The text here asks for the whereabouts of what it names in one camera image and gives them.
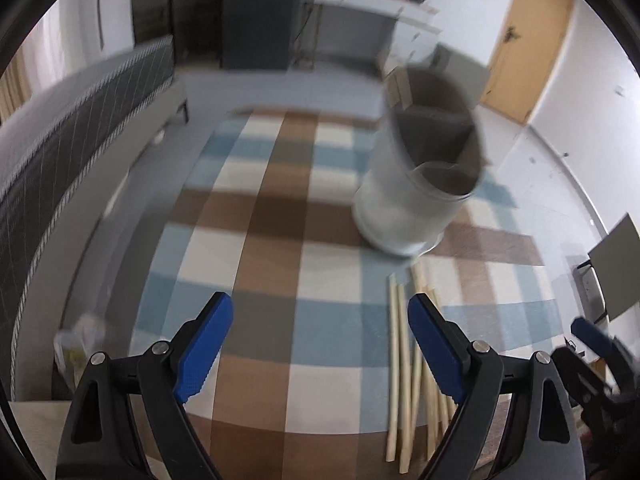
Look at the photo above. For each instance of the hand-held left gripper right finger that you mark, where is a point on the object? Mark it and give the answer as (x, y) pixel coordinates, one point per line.
(435, 350)

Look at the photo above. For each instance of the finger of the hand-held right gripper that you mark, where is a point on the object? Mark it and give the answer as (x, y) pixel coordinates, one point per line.
(592, 335)
(580, 380)

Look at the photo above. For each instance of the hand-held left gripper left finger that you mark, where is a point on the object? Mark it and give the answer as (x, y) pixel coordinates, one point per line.
(205, 350)

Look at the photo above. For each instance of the bunch of wooden chopsticks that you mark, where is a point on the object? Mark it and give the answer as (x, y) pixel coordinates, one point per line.
(395, 360)

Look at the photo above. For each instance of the white and grey utensil holder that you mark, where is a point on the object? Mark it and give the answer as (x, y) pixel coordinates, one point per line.
(405, 200)

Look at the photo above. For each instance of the grey chair with black legs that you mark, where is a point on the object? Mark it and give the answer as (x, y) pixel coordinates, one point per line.
(620, 270)

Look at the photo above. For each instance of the checkered tablecloth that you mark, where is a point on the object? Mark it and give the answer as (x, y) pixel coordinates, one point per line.
(280, 280)

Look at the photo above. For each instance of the white plastic bag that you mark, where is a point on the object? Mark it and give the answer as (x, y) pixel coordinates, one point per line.
(80, 345)

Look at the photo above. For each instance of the grey quilted mattress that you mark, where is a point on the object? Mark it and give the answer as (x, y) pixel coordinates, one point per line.
(60, 150)

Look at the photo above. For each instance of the grey nightstand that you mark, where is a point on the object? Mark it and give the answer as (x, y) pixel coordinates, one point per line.
(465, 75)

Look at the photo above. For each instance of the wooden door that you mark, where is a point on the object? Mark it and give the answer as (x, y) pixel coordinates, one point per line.
(535, 50)

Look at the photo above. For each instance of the beige curtain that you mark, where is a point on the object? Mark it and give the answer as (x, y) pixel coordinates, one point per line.
(15, 90)

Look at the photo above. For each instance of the dark grey refrigerator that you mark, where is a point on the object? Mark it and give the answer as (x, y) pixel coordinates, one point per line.
(260, 30)

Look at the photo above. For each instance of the white vanity desk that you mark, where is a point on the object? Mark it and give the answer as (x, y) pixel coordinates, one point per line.
(360, 15)

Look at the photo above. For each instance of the white wardrobe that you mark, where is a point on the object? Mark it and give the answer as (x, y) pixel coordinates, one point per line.
(117, 10)

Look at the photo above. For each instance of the dark glass wardrobe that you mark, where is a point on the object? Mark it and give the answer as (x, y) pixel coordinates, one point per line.
(155, 0)

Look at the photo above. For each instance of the grey bed frame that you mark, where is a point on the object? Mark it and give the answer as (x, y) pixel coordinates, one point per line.
(165, 105)

